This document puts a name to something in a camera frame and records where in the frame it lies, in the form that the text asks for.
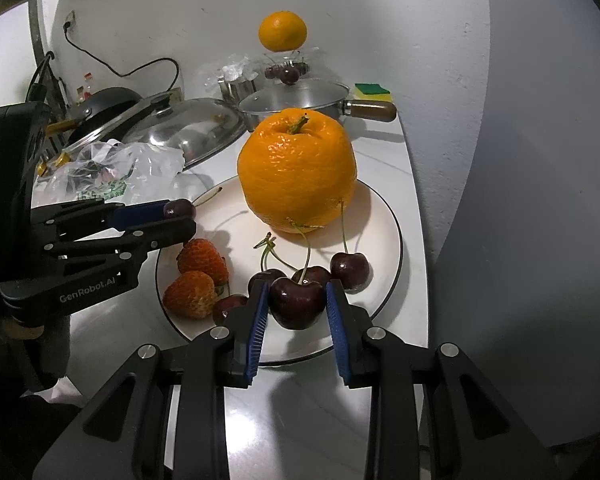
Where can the crumpled clear plastic wrap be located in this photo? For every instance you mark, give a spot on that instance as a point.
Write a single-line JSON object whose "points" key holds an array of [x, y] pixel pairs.
{"points": [[230, 67]]}

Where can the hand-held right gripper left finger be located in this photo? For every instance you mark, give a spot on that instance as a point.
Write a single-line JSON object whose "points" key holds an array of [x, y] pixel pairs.
{"points": [[257, 330]]}

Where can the large steel wok lid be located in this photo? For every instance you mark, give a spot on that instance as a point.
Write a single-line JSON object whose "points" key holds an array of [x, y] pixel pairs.
{"points": [[200, 125]]}

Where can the large orange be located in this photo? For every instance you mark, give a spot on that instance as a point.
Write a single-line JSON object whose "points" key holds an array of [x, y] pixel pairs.
{"points": [[297, 175]]}

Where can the small orange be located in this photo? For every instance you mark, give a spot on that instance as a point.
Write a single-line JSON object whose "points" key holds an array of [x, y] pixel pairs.
{"points": [[282, 31]]}

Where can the red strawberry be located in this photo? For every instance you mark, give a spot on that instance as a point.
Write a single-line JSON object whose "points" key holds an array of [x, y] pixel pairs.
{"points": [[190, 295], [203, 260]]}

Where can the green and yellow sponge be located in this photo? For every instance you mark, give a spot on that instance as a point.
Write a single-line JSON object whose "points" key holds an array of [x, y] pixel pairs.
{"points": [[372, 90]]}

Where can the heap of dark cherries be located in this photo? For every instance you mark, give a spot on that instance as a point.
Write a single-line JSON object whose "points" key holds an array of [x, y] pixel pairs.
{"points": [[275, 71]]}

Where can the glass pot lid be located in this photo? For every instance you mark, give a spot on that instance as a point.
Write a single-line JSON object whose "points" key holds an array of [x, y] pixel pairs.
{"points": [[305, 95]]}

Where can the red-capped bottle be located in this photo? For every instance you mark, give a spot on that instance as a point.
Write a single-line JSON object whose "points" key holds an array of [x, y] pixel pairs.
{"points": [[87, 89]]}

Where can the person's left hand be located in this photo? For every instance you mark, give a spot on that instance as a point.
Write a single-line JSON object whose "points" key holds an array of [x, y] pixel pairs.
{"points": [[24, 331]]}

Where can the grey vertical pipe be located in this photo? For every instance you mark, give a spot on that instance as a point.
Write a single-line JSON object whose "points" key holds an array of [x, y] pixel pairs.
{"points": [[35, 30]]}

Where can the white round plate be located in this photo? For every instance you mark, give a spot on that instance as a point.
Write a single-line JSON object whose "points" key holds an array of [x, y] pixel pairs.
{"points": [[380, 260]]}

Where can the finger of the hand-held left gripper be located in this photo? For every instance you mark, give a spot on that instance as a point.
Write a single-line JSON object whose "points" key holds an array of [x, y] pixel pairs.
{"points": [[160, 237], [135, 212]]}

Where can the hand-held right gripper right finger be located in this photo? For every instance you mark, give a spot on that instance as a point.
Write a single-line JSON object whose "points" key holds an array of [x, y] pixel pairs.
{"points": [[337, 330]]}

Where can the clear plastic box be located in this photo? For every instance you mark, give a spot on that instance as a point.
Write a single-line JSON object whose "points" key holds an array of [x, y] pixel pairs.
{"points": [[315, 62]]}

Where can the steel cup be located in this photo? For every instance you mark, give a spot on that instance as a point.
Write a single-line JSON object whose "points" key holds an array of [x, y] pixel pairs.
{"points": [[237, 89]]}

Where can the white wall outlet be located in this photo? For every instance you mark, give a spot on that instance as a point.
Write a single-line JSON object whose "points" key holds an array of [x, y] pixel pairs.
{"points": [[69, 19]]}

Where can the clear printed plastic bag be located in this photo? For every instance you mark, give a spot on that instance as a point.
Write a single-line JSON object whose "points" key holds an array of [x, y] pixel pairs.
{"points": [[150, 165]]}

